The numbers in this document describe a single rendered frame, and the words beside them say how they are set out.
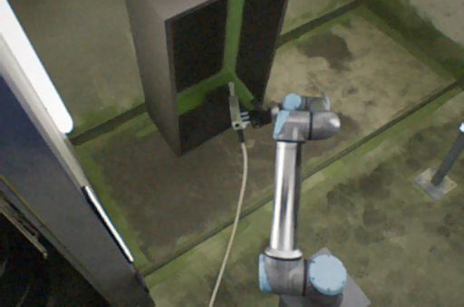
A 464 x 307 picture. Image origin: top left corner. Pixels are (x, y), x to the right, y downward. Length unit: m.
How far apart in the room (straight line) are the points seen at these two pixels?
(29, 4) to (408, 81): 2.74
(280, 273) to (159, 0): 1.12
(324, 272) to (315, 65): 2.16
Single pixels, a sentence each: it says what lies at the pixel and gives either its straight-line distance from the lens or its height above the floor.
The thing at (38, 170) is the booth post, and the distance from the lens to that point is 1.42.
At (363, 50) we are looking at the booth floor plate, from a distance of 3.86.
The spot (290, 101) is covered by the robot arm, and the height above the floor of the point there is 0.85.
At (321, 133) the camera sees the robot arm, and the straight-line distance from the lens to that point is 1.79.
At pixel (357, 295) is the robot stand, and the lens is 2.11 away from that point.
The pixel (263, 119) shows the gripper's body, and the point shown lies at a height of 0.66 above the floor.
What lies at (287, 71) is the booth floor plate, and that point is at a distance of 3.61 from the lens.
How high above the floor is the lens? 2.63
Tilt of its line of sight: 54 degrees down
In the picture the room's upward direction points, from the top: 5 degrees counter-clockwise
